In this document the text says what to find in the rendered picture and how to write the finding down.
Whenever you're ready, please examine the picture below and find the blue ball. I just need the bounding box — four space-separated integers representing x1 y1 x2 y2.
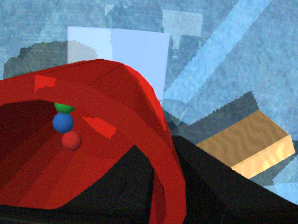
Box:
52 112 74 133

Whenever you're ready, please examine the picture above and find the tan wooden flat bar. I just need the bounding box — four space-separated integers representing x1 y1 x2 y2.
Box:
197 111 295 179

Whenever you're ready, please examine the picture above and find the green marble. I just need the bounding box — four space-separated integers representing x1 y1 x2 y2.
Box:
55 103 76 113

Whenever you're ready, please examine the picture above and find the red cup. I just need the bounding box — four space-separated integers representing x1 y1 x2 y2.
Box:
0 59 186 224

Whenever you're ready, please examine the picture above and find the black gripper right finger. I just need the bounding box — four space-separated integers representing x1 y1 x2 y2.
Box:
172 135 298 224

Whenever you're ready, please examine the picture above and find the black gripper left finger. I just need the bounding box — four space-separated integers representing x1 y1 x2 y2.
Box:
0 145 156 224

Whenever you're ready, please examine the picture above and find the red marble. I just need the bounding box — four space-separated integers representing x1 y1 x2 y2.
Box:
61 131 81 151

